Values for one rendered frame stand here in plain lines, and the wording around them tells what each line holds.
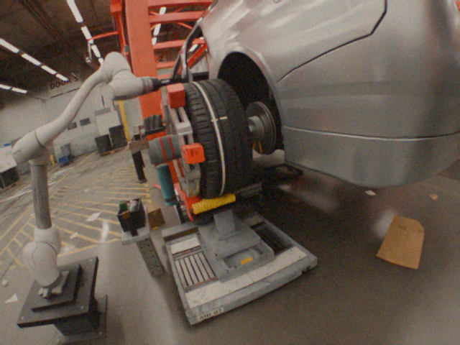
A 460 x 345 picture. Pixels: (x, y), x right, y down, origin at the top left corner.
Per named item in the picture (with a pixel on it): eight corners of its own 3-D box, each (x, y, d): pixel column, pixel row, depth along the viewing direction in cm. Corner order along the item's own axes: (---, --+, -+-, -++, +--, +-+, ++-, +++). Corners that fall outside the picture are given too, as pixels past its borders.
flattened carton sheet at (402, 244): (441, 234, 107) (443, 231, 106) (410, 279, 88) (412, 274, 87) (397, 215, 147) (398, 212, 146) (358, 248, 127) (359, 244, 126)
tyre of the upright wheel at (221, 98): (258, 207, 113) (247, 75, 86) (216, 222, 106) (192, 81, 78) (215, 167, 169) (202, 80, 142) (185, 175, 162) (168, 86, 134)
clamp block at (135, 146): (150, 148, 94) (147, 136, 93) (131, 153, 91) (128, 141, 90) (149, 146, 99) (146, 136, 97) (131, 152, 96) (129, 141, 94)
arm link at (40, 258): (36, 289, 74) (13, 258, 66) (42, 269, 90) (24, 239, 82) (58, 282, 80) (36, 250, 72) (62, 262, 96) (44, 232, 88)
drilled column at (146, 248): (164, 272, 141) (144, 223, 128) (151, 276, 138) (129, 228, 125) (162, 264, 150) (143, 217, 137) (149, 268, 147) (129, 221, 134)
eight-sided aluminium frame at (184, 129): (208, 205, 104) (184, 89, 87) (195, 210, 101) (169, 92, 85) (185, 177, 152) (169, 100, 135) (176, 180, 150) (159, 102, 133)
